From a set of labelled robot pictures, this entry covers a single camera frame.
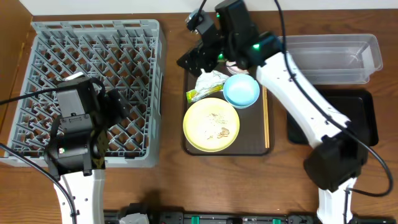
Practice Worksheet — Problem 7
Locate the white napkin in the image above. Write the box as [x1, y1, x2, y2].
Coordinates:
[195, 69, 229, 91]

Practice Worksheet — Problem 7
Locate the pink bowl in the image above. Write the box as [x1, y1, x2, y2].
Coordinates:
[225, 61, 249, 75]

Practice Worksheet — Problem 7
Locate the green yellow snack wrapper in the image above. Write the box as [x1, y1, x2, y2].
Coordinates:
[186, 84, 223, 103]

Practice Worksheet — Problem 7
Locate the light blue bowl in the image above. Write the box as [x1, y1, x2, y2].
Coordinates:
[223, 74, 260, 109]

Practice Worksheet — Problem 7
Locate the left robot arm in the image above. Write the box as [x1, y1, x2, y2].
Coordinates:
[44, 77, 129, 223]

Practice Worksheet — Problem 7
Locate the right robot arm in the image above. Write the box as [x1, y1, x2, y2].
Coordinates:
[177, 1, 368, 223]

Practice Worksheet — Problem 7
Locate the grey dishwasher rack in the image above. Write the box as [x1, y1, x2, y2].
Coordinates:
[7, 19, 167, 168]

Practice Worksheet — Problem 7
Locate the yellow plate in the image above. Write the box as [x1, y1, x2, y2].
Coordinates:
[183, 98, 240, 152]

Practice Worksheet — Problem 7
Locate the brown serving tray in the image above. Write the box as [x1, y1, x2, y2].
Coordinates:
[182, 87, 273, 156]

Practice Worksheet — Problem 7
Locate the clear plastic bin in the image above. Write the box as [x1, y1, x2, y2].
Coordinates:
[286, 34, 383, 85]

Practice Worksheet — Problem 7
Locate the black tray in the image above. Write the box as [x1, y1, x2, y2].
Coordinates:
[285, 88, 379, 147]

